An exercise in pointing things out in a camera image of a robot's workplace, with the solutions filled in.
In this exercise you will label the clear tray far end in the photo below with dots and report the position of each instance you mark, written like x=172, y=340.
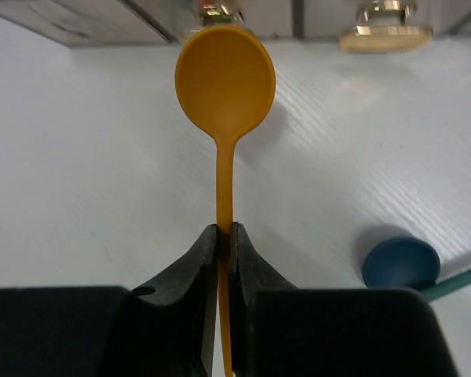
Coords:
x=95, y=23

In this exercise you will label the dark blue plastic spoon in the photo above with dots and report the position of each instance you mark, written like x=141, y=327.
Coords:
x=401, y=262

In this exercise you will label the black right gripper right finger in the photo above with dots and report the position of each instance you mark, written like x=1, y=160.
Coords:
x=278, y=329

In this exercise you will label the yellow plastic spoon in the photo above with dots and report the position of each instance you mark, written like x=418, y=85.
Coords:
x=225, y=82

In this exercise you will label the teal plastic fork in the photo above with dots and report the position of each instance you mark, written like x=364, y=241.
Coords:
x=447, y=287

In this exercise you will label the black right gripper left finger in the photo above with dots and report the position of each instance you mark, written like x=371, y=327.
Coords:
x=164, y=327

